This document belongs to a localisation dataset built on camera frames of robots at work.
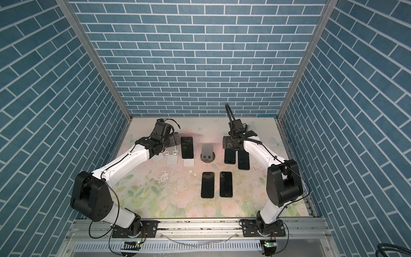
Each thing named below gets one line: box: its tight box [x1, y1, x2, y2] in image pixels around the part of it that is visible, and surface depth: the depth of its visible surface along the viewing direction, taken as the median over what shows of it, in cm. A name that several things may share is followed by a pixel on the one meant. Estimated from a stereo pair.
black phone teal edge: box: [237, 149, 250, 171], surface depth 98 cm
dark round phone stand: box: [200, 143, 216, 164], surface depth 98 cm
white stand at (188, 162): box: [183, 158, 195, 168], surface depth 98 cm
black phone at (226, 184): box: [219, 171, 233, 198], surface depth 88 cm
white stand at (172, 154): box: [164, 146, 179, 165], surface depth 98 cm
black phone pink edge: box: [180, 135, 194, 160], surface depth 93 cm
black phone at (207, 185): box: [200, 171, 215, 199], surface depth 89 cm
